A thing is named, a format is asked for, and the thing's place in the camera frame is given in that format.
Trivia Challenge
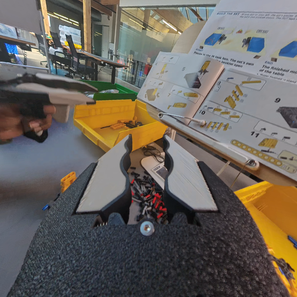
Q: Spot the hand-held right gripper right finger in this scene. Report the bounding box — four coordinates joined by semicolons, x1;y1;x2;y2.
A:
163;135;218;213

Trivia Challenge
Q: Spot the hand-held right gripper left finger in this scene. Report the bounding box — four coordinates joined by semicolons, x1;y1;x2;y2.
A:
76;135;133;214

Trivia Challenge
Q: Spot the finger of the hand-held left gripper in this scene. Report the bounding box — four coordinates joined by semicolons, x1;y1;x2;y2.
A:
0;73;99;93
0;83;96;123

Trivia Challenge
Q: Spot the yellow lego panel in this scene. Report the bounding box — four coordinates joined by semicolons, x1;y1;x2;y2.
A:
60;171;77;193

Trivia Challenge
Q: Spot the yellow storage bin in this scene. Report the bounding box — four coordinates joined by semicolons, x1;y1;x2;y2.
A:
234;181;297;297
73;99;168;153

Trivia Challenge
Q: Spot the heap of grey lego pieces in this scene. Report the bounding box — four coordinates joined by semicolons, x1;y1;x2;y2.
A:
268;235;297;284

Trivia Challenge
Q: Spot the pile of loose lego pieces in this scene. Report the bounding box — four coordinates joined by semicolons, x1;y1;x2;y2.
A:
127;170;168;224

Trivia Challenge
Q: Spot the heap of yellow lego parts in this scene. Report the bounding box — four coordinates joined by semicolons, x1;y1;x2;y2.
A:
100;119;144;131

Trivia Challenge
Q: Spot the open lego instruction manual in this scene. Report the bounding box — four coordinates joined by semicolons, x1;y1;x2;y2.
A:
138;51;297;180

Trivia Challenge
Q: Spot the person's left hand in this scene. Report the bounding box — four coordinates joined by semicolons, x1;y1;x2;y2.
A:
0;105;56;143

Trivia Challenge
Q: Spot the black office chair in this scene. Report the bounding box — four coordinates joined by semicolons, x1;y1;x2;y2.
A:
65;34;95;78
47;32;70;70

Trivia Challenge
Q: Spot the white stand base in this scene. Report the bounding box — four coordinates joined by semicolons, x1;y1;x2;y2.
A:
140;156;170;190

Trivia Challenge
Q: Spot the white document stand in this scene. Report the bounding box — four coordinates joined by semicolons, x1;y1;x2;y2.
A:
148;105;260;172

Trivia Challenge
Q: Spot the green storage bin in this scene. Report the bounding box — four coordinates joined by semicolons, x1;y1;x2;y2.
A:
81;80;138;101

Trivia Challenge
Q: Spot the wooden office desk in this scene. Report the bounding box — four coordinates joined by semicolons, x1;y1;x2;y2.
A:
77;50;129;85

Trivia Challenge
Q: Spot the metal gooseneck page holder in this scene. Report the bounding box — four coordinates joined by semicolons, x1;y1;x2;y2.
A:
157;112;206;127

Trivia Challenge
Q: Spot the printed task instruction sheet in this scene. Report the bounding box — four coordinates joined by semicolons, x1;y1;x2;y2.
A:
189;0;297;85

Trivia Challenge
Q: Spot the black cable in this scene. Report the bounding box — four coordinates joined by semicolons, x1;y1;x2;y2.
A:
141;145;165;164

